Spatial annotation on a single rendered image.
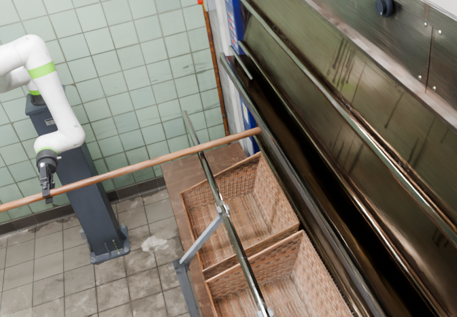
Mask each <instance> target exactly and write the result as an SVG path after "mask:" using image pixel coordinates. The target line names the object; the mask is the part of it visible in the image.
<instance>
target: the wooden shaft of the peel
mask: <svg viewBox="0 0 457 317"><path fill-rule="evenodd" d="M259 133H262V130H261V129H260V127H256V128H253V129H249V130H247V131H242V132H240V133H236V134H233V135H229V136H226V137H223V138H220V139H216V140H213V141H209V142H207V143H204V144H200V145H197V146H193V147H190V148H187V149H184V150H180V151H177V152H173V153H171V154H166V155H164V156H160V157H157V158H153V159H150V160H148V161H144V162H141V163H137V164H134V165H130V166H128V167H123V168H121V169H117V170H114V171H111V172H107V173H104V174H101V175H98V176H95V177H91V178H88V179H85V180H81V181H78V182H74V183H72V184H68V185H65V186H61V187H58V188H54V189H52V190H50V196H47V197H44V198H43V197H42V193H38V194H36V195H31V196H29V197H25V198H22V199H18V200H15V201H11V202H9V203H5V204H2V205H0V213H1V212H5V211H8V210H12V209H14V208H17V207H21V206H24V205H28V204H30V203H34V202H37V201H41V200H44V199H47V198H50V197H54V196H57V195H61V194H63V193H68V192H70V191H73V190H77V189H79V188H83V187H86V186H90V185H93V184H96V183H99V182H103V181H106V180H110V179H112V178H117V177H119V176H123V175H126V174H128V173H133V172H135V171H139V170H142V169H145V168H148V167H152V166H155V165H159V164H161V163H166V162H168V161H172V160H175V159H178V158H182V157H184V156H188V155H191V154H194V153H198V152H201V151H204V150H208V149H210V148H215V147H217V146H221V145H224V144H227V143H231V142H233V141H237V140H240V139H243V138H247V137H250V136H253V135H257V134H259Z"/></svg>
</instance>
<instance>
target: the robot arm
mask: <svg viewBox="0 0 457 317"><path fill-rule="evenodd" d="M24 85H25V86H26V88H27V90H28V91H29V92H30V95H31V103H32V104H33V105H35V106H42V105H47V106H48V109H49V110H50V113H51V115H52V117H53V119H54V121H55V123H56V125H57V127H58V131H56V132H53V133H49V134H46V135H42V136H40V137H38V138H37V139H36V141H35V144H34V149H35V152H36V164H35V165H36V166H37V168H38V172H39V173H40V180H41V181H42V183H40V185H41V186H42V185H43V186H42V197H43V198H44V197H47V196H50V190H52V189H54V188H55V182H53V177H54V176H53V174H54V173H55V172H56V168H57V167H58V160H59V159H61V156H60V157H58V154H60V153H62V152H64V151H67V150H70V149H73V148H77V147H80V146H81V145H82V144H83V143H84V141H85V139H86V134H85V132H84V130H83V128H82V127H81V125H80V123H79V122H78V119H77V118H76V117H75V114H74V113H73V110H72V108H71V106H70V104H69V102H68V100H67V97H66V95H65V92H64V90H63V87H62V84H61V81H60V78H59V75H58V71H57V69H56V67H55V66H54V63H53V60H52V57H51V56H50V53H49V51H48V48H47V46H46V43H45V42H44V40H43V39H42V38H40V37H39V36H37V35H25V36H23V37H21V38H19V39H17V40H15V41H12V42H10V43H8V44H4V45H2V46H0V93H6V92H8V91H11V90H14V89H15V88H18V87H21V86H24Z"/></svg>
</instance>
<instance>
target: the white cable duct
mask: <svg viewBox="0 0 457 317"><path fill-rule="evenodd" d="M215 2H216V9H217V14H218V22H219V26H220V34H221V38H222V46H223V50H224V53H225V55H226V56H229V52H228V47H227V42H226V34H225V30H224V22H223V17H222V9H221V5H220V0H215ZM228 82H229V87H230V92H231V99H232V104H233V111H234V116H235V124H236V128H237V133H240V132H241V127H240V123H239V115H238V110H237V102H236V98H235V89H234V85H233V83H232V81H231V79H230V78H229V76H228ZM239 142H240V144H241V146H242V148H243V140H242V139H240V140H239ZM243 150H244V149H243Z"/></svg>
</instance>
